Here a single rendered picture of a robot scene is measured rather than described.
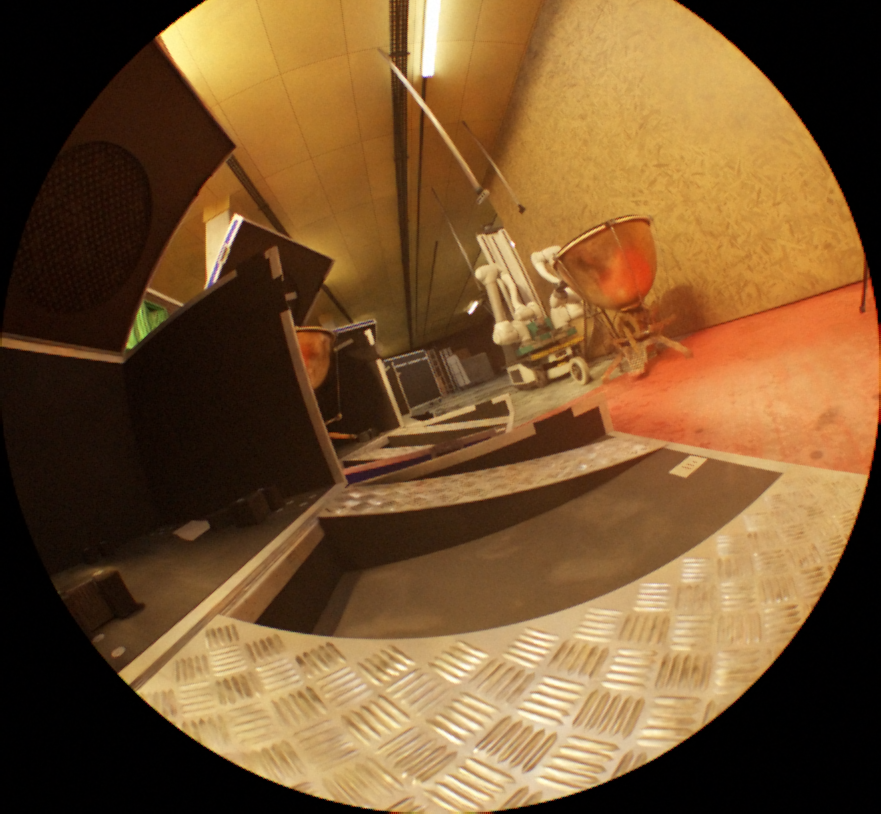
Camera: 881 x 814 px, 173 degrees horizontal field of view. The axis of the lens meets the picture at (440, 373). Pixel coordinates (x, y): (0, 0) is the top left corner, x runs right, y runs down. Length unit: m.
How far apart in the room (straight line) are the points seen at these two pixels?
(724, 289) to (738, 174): 0.82
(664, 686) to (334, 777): 0.20
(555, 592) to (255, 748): 0.36
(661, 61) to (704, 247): 1.41
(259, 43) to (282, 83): 0.51
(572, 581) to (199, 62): 3.36
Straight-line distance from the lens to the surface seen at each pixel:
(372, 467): 1.18
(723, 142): 2.36
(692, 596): 0.31
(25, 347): 1.47
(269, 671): 0.30
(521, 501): 0.58
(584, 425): 0.90
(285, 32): 3.01
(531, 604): 0.42
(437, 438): 1.77
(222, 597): 0.43
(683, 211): 2.51
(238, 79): 3.14
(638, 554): 0.45
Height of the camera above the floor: 0.32
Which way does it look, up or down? 3 degrees up
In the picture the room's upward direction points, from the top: 21 degrees counter-clockwise
